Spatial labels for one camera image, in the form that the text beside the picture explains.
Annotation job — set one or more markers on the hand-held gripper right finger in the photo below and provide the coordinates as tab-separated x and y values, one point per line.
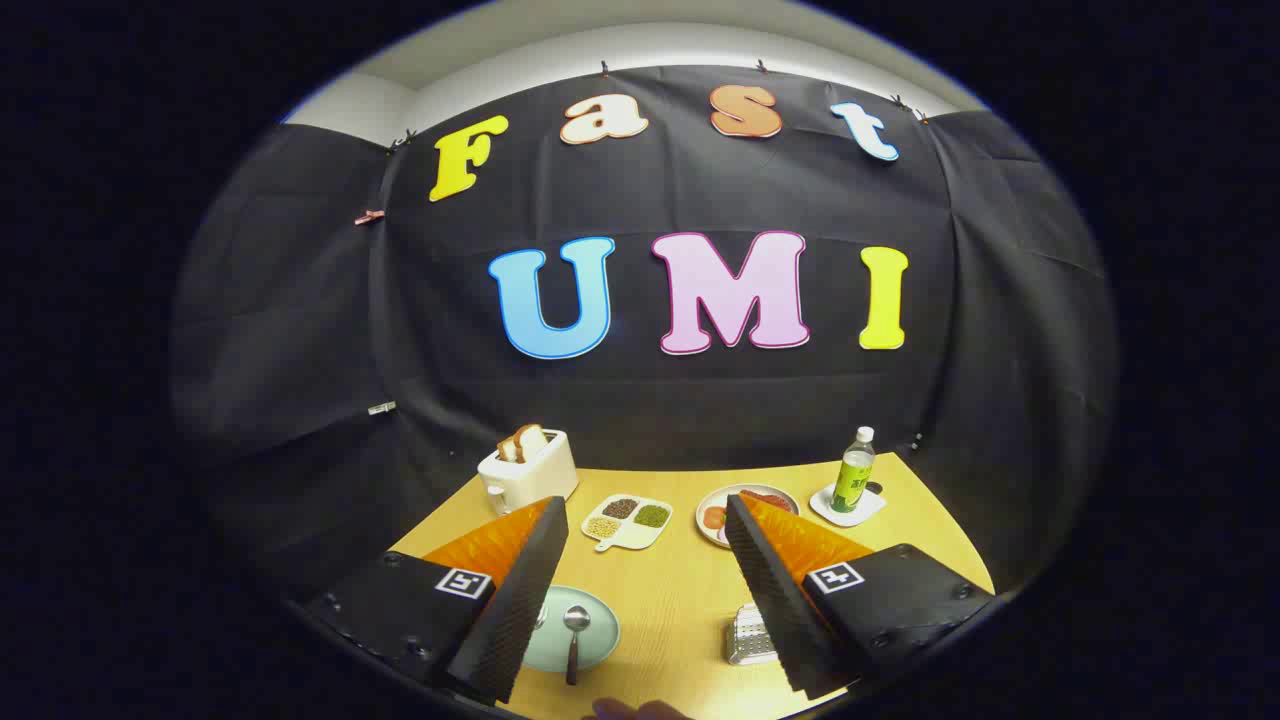
775	600

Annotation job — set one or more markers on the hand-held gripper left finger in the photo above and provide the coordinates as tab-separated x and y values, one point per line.
520	600

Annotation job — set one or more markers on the metal spoon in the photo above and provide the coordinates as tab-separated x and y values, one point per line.
576	620

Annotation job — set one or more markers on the perforated metal tray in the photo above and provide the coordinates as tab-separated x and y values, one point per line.
745	640

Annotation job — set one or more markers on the light green plate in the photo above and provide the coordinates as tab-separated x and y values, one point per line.
600	640

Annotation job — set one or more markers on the white round food plate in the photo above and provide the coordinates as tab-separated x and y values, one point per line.
708	535

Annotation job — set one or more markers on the brown steak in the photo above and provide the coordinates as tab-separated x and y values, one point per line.
770	498

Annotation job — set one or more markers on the orange vegetable slice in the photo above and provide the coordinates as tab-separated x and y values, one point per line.
713	517

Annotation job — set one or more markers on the white square saucer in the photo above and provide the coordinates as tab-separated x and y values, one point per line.
830	510

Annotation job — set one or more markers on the pile of yellow beans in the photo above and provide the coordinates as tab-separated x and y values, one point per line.
601	527

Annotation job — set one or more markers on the white toaster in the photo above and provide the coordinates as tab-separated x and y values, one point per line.
530	480

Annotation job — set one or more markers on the white divided dish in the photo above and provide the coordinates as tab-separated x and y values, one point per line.
630	535

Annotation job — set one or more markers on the pile of dark beans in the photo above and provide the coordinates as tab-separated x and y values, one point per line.
620	508

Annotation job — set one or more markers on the green label bottle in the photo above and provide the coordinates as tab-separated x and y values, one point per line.
853	480

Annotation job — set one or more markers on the pile of green beans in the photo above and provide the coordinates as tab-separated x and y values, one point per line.
652	516

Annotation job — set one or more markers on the bread slice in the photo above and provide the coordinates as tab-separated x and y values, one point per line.
508	450
530	440

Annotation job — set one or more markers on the pink clip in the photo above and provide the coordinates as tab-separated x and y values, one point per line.
370	216

